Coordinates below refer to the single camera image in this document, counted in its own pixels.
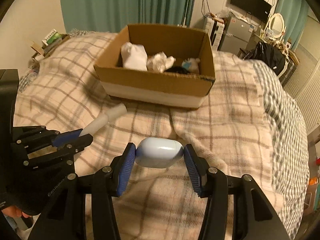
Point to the white plush toy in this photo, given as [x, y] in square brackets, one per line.
[191, 65]

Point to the person left hand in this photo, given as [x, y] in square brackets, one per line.
[14, 212]

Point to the bedside box with books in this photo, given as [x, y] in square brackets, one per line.
[48, 45]

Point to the green curtain right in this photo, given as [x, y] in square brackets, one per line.
[294, 13]

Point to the black sock bundle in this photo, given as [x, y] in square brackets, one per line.
[178, 70]

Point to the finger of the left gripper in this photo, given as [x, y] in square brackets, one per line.
[78, 145]
[65, 138]

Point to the white suitcase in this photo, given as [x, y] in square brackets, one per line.
[214, 26]

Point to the white oval vanity mirror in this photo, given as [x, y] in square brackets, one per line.
[275, 28]

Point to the grey checked duvet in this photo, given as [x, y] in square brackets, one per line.
[290, 157]

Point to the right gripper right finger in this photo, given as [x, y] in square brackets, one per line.
[253, 215]

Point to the light blue earbud case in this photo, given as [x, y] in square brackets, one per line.
[158, 153]

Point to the black wall television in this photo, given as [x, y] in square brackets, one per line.
[259, 9]

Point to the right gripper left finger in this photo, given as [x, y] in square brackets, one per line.
[64, 216]

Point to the white sock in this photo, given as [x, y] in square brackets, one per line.
[134, 56]

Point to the silver mini fridge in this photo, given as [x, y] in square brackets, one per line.
[236, 35]

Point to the green curtain left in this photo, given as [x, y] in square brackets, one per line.
[114, 15]

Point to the white lace cloth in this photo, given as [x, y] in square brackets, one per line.
[159, 62]

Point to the white tube bottle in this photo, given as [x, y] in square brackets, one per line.
[103, 119]

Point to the green curtain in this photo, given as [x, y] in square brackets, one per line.
[294, 13]
[114, 15]

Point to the checked pillow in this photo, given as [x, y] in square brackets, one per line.
[76, 32]

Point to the black jacket on chair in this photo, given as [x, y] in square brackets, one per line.
[269, 54]

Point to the white louvered wardrobe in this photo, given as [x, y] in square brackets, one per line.
[303, 85]

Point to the plaid beige blanket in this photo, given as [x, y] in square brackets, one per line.
[229, 130]

